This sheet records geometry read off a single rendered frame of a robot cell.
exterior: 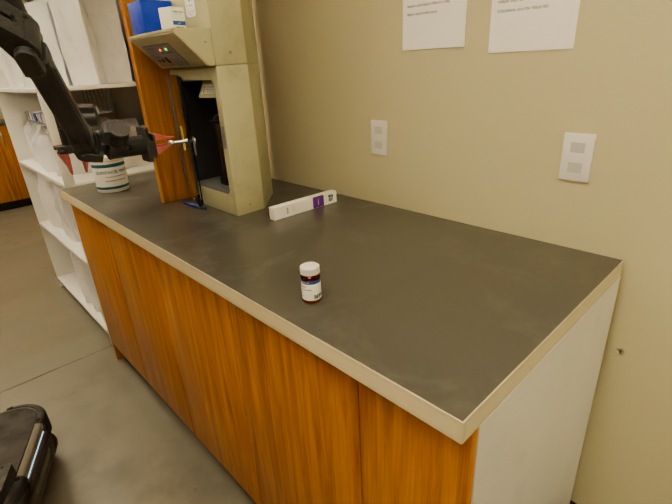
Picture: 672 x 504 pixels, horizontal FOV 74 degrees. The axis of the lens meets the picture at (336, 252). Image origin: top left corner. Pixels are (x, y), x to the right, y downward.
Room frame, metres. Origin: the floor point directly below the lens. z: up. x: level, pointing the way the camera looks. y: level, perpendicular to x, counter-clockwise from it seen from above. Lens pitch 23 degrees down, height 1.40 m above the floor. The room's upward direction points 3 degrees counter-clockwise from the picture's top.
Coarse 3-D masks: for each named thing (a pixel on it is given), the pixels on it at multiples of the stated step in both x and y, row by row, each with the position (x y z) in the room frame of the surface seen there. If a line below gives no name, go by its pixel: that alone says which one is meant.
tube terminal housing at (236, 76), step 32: (224, 0) 1.47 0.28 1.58; (224, 32) 1.46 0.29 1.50; (224, 64) 1.45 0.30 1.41; (256, 64) 1.65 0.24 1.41; (224, 96) 1.44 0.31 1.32; (256, 96) 1.59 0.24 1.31; (224, 128) 1.43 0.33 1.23; (256, 128) 1.52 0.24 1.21; (256, 160) 1.49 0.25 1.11; (256, 192) 1.48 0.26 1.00
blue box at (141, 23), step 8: (144, 0) 1.51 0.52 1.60; (152, 0) 1.53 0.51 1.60; (160, 0) 1.55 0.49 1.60; (128, 8) 1.57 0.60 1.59; (136, 8) 1.52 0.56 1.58; (144, 8) 1.51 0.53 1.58; (152, 8) 1.52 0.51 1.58; (136, 16) 1.53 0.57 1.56; (144, 16) 1.50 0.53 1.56; (152, 16) 1.52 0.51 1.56; (136, 24) 1.54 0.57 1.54; (144, 24) 1.50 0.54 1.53; (152, 24) 1.52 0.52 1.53; (160, 24) 1.53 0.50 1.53; (136, 32) 1.55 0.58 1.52; (144, 32) 1.51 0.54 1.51
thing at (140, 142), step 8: (136, 128) 1.40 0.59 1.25; (144, 128) 1.36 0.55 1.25; (136, 136) 1.36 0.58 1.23; (144, 136) 1.36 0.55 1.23; (128, 144) 1.33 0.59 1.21; (136, 144) 1.34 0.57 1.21; (144, 144) 1.36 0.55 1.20; (128, 152) 1.33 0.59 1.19; (136, 152) 1.34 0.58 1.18; (144, 152) 1.36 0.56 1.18; (144, 160) 1.40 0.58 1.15; (152, 160) 1.36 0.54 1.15
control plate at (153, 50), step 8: (144, 48) 1.57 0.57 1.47; (152, 48) 1.53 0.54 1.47; (160, 48) 1.50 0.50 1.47; (168, 48) 1.46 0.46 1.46; (152, 56) 1.59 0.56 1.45; (160, 56) 1.55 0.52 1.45; (168, 56) 1.51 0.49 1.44; (176, 56) 1.48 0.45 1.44; (168, 64) 1.57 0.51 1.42; (176, 64) 1.53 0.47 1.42; (184, 64) 1.50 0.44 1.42
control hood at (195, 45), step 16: (160, 32) 1.41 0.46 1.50; (176, 32) 1.35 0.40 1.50; (192, 32) 1.39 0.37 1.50; (208, 32) 1.42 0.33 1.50; (176, 48) 1.43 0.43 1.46; (192, 48) 1.38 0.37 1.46; (208, 48) 1.42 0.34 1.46; (160, 64) 1.61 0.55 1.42; (192, 64) 1.47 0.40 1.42; (208, 64) 1.41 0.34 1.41
